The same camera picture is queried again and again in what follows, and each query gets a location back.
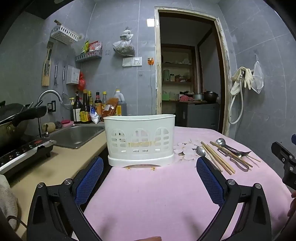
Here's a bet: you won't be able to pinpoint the orange noodle packet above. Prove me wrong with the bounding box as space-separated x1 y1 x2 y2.
101 98 119 121

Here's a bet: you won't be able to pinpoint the person's right hand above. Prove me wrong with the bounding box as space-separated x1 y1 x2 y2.
288 190 296 217

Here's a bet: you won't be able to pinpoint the dark cooking pot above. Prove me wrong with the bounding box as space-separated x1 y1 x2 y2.
203 91 218 104

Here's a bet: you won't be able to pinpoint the black induction cooker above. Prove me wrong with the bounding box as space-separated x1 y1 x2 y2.
0 138 56 175

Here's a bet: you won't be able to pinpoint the clear bag of dried goods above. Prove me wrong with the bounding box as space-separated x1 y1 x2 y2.
112 29 135 57

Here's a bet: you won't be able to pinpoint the olive cooking pot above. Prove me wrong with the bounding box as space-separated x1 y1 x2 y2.
0 120 29 149

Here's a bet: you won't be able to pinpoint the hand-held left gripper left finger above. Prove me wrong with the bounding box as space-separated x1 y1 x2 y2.
26 156 104 241

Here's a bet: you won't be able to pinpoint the white wall basket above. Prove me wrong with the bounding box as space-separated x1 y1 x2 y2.
50 25 80 45

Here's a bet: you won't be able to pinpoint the grey towel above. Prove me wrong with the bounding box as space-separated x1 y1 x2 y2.
0 174 19 230

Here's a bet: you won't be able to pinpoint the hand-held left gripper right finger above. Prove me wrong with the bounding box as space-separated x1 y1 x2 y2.
196 157 271 241

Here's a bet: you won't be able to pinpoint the curved steel faucet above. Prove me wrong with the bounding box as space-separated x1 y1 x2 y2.
37 90 62 138

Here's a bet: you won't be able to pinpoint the steel sink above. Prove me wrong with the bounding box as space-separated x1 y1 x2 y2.
49 125 105 149

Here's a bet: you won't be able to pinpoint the dark bottle white label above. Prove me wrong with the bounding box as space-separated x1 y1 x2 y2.
73 91 83 124

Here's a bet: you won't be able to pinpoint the sauce bottle red cap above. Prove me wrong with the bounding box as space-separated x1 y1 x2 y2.
94 92 102 117

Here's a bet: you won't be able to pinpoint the grey cabinet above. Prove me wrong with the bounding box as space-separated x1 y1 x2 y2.
176 102 220 132

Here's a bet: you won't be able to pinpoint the amber bottle yellow cap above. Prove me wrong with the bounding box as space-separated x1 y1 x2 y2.
101 91 108 112

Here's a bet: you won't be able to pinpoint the cream rubber gloves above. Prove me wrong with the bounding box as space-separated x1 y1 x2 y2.
231 66 255 95

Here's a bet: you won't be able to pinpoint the wooden knife rack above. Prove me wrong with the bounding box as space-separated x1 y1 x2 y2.
41 42 54 87

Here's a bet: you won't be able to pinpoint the black wok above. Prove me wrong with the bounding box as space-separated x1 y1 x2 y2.
0 101 48 127

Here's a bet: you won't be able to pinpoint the white cable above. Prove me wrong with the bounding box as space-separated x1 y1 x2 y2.
150 65 153 116

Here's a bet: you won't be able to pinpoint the soy sauce bottle yellow label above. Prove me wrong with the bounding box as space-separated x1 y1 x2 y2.
81 90 91 123

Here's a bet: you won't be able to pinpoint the metal spoon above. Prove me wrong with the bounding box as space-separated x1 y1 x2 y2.
196 146 223 173
216 138 252 156

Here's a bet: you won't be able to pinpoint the white blue plastic bag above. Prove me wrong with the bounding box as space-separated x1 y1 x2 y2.
89 105 100 124

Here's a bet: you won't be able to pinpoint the worn door frame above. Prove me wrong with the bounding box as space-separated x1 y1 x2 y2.
154 7 232 139

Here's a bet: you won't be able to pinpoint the white plastic utensil holder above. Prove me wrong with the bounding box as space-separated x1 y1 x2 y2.
103 113 176 168

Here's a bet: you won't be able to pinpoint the cooking oil jug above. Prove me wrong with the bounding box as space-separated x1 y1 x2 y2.
112 89 128 116

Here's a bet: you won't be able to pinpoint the grey wall shelf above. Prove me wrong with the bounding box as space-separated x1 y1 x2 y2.
75 49 103 62

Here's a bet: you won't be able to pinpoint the pink floral tablecloth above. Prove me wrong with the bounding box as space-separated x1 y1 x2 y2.
83 126 296 241

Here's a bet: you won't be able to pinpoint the red plastic bag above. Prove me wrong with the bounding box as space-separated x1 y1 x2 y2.
77 72 87 91

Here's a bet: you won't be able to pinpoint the hanging mesh strainer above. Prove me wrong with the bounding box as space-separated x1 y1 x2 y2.
60 66 73 110

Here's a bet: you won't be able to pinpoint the red snack packet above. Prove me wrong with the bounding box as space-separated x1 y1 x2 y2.
89 41 103 52

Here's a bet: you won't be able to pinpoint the white cardboard box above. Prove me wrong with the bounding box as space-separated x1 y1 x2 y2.
66 65 81 85

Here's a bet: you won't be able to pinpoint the wooden shelf unit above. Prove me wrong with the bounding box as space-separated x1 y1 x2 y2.
161 45 197 100

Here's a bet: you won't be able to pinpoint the wooden chopstick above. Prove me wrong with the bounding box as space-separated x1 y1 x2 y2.
210 141 253 167
200 141 232 175
243 153 261 162
203 142 236 174

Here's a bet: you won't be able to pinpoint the tan loofah scrubber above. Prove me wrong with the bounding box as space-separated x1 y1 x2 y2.
43 122 56 133

